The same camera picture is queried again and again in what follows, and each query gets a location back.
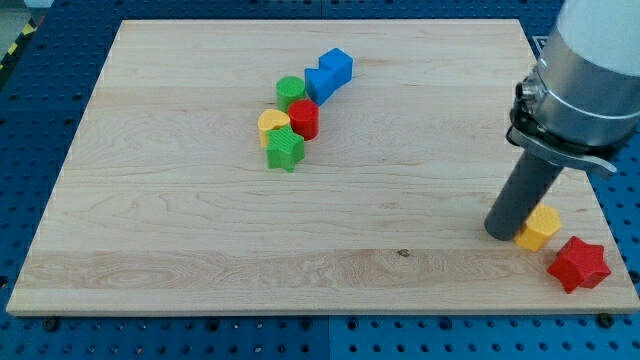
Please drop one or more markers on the black bolt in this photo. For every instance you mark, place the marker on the black bolt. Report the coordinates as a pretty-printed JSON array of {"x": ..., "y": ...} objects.
[
  {"x": 605, "y": 320},
  {"x": 50, "y": 324}
]

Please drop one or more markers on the red star block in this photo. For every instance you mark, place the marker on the red star block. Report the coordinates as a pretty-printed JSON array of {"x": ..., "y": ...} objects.
[{"x": 579, "y": 264}]

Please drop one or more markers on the yellow heart block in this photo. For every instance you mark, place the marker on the yellow heart block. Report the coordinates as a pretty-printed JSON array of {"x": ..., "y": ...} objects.
[{"x": 270, "y": 119}]

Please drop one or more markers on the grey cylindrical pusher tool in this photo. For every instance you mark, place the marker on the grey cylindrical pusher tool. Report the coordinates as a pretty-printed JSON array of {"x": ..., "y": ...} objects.
[{"x": 527, "y": 184}]

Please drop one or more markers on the green cylinder block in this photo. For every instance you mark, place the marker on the green cylinder block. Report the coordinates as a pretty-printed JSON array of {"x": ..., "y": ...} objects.
[{"x": 288, "y": 90}]

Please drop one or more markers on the blue cube block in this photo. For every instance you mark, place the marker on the blue cube block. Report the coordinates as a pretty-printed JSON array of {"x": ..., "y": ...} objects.
[{"x": 340, "y": 64}]

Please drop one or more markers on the yellow hexagon block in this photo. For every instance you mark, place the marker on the yellow hexagon block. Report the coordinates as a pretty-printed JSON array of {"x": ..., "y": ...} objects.
[{"x": 542, "y": 224}]

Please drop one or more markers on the blue notched block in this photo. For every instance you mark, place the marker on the blue notched block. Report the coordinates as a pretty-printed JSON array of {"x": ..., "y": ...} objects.
[{"x": 320, "y": 84}]

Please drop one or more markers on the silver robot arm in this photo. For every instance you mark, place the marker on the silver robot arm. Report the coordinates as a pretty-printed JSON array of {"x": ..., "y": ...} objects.
[{"x": 580, "y": 102}]

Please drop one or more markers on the red cylinder block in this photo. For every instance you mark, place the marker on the red cylinder block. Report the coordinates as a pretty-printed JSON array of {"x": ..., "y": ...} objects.
[{"x": 304, "y": 118}]

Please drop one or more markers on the wooden board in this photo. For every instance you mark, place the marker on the wooden board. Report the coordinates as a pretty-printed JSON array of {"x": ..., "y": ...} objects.
[{"x": 165, "y": 205}]

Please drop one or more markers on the green star block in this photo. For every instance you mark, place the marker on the green star block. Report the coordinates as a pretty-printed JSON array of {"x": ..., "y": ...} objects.
[{"x": 285, "y": 148}]

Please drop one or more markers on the black bolt right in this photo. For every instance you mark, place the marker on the black bolt right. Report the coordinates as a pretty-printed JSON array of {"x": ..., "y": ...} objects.
[{"x": 605, "y": 320}]

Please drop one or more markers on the black bolt left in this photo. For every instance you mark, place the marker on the black bolt left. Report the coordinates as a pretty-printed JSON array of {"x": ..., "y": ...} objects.
[{"x": 50, "y": 324}]

